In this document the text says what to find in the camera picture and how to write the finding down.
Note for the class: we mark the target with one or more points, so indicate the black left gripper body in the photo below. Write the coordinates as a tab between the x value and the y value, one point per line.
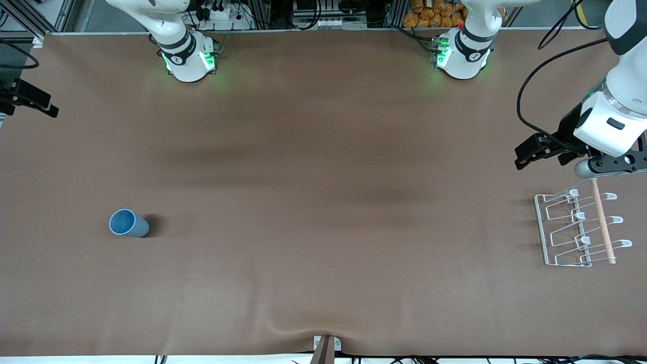
567	130

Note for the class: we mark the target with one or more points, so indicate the blue plastic cup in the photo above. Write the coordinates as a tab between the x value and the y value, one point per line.
129	223

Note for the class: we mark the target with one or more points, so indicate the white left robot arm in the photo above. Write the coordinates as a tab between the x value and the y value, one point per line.
462	55

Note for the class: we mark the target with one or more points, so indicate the wooden rack rod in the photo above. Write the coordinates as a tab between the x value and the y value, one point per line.
602	222

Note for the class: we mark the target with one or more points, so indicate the orange snack pile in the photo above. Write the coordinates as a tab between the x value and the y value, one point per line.
429	15

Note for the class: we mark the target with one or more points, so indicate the white power strip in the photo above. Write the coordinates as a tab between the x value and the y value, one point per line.
222	15

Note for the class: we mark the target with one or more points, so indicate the brown table cover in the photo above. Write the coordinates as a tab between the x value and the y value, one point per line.
323	202

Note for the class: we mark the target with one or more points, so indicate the white connector block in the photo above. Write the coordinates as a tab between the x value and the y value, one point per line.
328	23

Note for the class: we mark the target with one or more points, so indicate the aluminium frame profiles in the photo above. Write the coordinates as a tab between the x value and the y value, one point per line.
63	15

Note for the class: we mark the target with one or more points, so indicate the metal clamp bracket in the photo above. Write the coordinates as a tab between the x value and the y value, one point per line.
326	349

